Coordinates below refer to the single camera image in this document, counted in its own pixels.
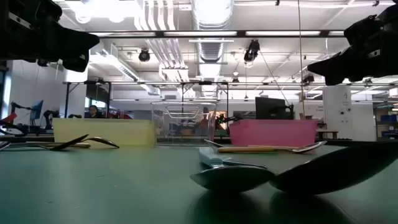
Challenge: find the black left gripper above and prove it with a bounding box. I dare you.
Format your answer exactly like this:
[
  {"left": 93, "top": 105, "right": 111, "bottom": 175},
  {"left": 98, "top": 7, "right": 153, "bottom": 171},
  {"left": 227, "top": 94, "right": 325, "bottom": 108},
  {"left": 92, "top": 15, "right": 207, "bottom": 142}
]
[{"left": 0, "top": 0, "right": 100, "bottom": 73}]

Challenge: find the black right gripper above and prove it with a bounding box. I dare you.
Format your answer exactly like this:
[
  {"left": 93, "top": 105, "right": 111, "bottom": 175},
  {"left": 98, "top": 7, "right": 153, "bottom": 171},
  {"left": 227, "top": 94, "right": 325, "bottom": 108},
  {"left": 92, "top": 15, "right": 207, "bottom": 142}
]
[{"left": 307, "top": 3, "right": 398, "bottom": 86}]

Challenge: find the orange-handled silver spoon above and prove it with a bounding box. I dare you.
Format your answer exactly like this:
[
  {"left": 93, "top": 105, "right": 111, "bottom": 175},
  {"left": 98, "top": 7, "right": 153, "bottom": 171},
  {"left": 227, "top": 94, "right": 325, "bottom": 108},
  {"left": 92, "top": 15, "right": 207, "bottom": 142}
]
[
  {"left": 0, "top": 141, "right": 91, "bottom": 151},
  {"left": 217, "top": 140, "right": 328, "bottom": 154}
]

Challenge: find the teal-handled silver spoon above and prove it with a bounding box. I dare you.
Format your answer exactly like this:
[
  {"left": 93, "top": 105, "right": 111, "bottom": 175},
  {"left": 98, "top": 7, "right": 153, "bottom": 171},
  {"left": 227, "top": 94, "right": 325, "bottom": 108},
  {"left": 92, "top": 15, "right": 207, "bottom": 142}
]
[{"left": 189, "top": 146, "right": 277, "bottom": 193}]

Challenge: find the wooden background desk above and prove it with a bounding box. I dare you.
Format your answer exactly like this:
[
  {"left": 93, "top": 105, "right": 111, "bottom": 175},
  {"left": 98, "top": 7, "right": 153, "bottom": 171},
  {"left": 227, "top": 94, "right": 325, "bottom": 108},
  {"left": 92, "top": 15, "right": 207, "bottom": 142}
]
[{"left": 316, "top": 129, "right": 340, "bottom": 140}]

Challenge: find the shelf with blue bins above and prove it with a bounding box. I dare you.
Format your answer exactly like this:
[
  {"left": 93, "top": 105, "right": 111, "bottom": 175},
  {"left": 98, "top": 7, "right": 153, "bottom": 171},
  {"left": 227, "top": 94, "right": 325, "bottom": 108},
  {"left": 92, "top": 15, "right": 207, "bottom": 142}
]
[{"left": 373, "top": 102, "right": 398, "bottom": 140}]

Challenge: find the person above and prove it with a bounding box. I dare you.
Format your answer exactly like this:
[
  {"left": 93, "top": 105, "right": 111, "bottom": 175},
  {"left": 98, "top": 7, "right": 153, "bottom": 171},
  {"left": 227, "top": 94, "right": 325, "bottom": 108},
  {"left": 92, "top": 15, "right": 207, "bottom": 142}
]
[{"left": 88, "top": 105, "right": 105, "bottom": 119}]

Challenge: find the black computer monitor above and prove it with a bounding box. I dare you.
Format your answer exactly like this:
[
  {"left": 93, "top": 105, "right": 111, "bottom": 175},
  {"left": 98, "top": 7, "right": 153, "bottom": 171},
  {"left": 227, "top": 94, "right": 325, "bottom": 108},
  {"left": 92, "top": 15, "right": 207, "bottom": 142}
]
[{"left": 255, "top": 96, "right": 295, "bottom": 121}]

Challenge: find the blue-lit background monitor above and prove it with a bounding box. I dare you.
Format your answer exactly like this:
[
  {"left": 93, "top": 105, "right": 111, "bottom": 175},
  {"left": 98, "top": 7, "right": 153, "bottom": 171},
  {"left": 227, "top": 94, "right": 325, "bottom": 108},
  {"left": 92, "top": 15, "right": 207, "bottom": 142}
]
[{"left": 29, "top": 99, "right": 44, "bottom": 121}]

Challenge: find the pink plastic bin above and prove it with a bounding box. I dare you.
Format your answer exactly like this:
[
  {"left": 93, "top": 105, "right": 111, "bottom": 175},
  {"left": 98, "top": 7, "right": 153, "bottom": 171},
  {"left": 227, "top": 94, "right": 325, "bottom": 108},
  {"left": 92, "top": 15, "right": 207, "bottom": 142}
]
[{"left": 229, "top": 119, "right": 318, "bottom": 147}]

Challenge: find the black bar with light strips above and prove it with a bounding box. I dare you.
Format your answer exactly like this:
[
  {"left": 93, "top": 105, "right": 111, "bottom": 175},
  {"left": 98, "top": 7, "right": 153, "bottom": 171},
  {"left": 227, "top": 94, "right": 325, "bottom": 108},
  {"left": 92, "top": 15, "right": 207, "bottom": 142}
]
[{"left": 80, "top": 29, "right": 346, "bottom": 39}]

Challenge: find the yellow plastic bin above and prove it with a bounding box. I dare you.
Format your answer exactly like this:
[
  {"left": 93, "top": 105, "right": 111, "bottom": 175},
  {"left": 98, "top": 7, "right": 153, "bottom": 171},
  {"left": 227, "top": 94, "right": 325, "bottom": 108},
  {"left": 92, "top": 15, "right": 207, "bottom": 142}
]
[{"left": 52, "top": 118, "right": 156, "bottom": 147}]

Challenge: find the clear plastic bin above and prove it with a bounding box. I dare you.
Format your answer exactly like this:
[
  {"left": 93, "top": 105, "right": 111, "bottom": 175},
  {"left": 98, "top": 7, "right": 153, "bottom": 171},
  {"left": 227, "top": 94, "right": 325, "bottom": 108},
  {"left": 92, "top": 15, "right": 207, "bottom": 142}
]
[{"left": 150, "top": 101, "right": 218, "bottom": 147}]

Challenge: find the green table mat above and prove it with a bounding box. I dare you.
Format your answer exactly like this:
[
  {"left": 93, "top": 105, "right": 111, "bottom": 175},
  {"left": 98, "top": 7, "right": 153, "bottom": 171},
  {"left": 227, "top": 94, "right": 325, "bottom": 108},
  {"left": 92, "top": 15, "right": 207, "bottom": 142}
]
[{"left": 0, "top": 141, "right": 398, "bottom": 224}]

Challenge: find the black background station frame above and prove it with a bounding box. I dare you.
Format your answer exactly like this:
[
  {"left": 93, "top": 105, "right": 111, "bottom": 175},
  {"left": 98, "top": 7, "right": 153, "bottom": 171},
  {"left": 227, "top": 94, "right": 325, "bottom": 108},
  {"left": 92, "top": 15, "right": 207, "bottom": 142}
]
[{"left": 63, "top": 80, "right": 230, "bottom": 121}]

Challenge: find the silver ventilation duct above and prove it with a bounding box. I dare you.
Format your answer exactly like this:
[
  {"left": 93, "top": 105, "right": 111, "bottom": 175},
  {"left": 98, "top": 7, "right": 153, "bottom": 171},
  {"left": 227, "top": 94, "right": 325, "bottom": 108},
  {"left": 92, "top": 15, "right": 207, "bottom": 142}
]
[{"left": 190, "top": 0, "right": 234, "bottom": 99}]

